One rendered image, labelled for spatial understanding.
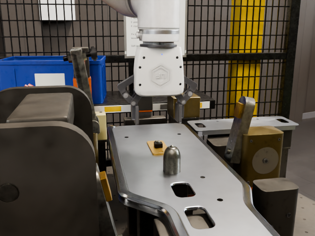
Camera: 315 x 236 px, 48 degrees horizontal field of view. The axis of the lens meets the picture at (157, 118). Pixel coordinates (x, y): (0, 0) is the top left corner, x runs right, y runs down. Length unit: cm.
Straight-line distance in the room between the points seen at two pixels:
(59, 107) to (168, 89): 41
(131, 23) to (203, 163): 70
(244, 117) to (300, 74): 418
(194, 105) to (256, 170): 33
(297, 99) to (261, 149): 419
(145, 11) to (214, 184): 34
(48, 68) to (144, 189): 60
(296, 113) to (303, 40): 94
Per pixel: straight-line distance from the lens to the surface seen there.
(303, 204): 126
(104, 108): 106
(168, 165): 64
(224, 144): 87
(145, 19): 69
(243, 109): 73
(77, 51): 69
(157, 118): 101
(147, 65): 70
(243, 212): 54
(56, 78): 108
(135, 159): 71
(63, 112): 31
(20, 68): 110
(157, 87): 71
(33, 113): 32
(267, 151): 76
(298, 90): 492
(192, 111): 102
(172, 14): 69
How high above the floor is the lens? 126
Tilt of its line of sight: 15 degrees down
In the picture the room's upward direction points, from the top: straight up
